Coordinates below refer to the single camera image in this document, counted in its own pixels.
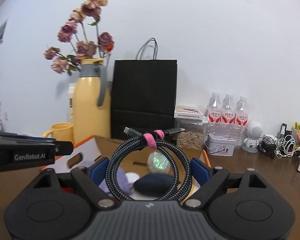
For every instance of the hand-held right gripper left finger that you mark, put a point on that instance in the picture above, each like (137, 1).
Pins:
(100, 171)

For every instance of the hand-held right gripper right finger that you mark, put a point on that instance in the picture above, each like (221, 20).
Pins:
(199, 172)

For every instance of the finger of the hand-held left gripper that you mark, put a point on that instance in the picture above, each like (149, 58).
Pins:
(40, 138)
(63, 148)

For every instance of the purple knitted cloth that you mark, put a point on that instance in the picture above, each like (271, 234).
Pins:
(123, 180)

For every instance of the red cardboard box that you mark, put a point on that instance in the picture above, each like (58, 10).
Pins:
(137, 157)

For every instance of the iridescent bath puff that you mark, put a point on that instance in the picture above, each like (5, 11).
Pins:
(158, 161)

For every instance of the navy blue case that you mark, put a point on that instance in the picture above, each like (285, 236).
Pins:
(152, 185)

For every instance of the yellow mug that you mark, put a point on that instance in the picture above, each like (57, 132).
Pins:
(62, 132)

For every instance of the grey tin box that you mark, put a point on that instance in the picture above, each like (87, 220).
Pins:
(220, 145)

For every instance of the clear container of nuts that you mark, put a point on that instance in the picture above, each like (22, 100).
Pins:
(190, 137)

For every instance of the white milk carton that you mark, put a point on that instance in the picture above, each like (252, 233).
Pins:
(71, 105)

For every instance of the yellow thermos jug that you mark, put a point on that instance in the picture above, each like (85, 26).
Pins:
(90, 110)

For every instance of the white flat box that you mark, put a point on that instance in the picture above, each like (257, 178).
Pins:
(188, 111)

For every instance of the white robot toy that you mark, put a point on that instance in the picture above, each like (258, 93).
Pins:
(253, 131)

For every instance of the black paper bag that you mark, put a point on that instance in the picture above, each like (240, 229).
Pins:
(142, 87)

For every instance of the black power adapter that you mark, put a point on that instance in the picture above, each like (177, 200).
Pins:
(285, 130)

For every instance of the dried pink roses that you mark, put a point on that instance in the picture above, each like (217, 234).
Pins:
(86, 48)

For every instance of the white wall socket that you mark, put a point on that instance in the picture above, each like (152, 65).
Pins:
(7, 115)

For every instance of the wall poster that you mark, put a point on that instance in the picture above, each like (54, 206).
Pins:
(1, 32)

